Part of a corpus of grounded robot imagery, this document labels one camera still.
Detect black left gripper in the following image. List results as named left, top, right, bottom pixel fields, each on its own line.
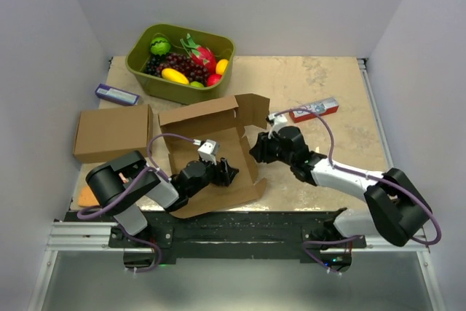
left=187, top=156, right=239, bottom=198

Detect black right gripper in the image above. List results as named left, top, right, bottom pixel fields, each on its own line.
left=249, top=129, right=295, bottom=166

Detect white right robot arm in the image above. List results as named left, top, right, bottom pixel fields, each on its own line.
left=250, top=126, right=432, bottom=248

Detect closed brown cardboard box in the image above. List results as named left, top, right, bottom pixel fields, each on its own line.
left=73, top=105, right=154, bottom=164

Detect purple rectangular box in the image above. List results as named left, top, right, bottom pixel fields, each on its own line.
left=95, top=84, right=141, bottom=106

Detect red white snack packet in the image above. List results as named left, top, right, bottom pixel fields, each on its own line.
left=288, top=97, right=339, bottom=123

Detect green toy lime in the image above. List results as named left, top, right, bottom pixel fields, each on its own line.
left=190, top=81, right=205, bottom=88

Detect red toy apple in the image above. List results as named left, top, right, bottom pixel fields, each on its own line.
left=206, top=74, right=222, bottom=87

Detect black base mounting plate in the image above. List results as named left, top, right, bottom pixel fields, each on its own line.
left=63, top=210, right=367, bottom=265

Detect orange toy fruit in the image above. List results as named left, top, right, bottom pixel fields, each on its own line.
left=216, top=59, right=229, bottom=75

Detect dark purple toy grapes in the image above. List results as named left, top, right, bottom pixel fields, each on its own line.
left=160, top=53, right=210, bottom=87

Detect pink toy dragon fruit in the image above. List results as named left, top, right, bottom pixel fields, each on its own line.
left=180, top=34, right=217, bottom=74

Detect black toy grapes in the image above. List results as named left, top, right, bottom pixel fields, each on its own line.
left=143, top=55, right=165, bottom=77

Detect orange sponge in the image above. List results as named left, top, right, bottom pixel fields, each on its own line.
left=77, top=186, right=99, bottom=208

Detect green toy melon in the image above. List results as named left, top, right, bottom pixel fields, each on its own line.
left=149, top=36, right=171, bottom=56

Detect olive green plastic bin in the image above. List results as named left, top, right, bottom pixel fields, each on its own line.
left=126, top=23, right=235, bottom=104

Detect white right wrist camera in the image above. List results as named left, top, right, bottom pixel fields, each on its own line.
left=266, top=113, right=288, bottom=139

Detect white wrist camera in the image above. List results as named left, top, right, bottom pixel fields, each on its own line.
left=193, top=139, right=219, bottom=165
left=266, top=113, right=288, bottom=139

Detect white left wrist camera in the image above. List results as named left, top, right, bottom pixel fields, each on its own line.
left=193, top=139, right=219, bottom=165

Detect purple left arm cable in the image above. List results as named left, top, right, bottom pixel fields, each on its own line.
left=76, top=133, right=196, bottom=221

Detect aluminium frame rail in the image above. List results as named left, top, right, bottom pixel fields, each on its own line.
left=46, top=222, right=114, bottom=251

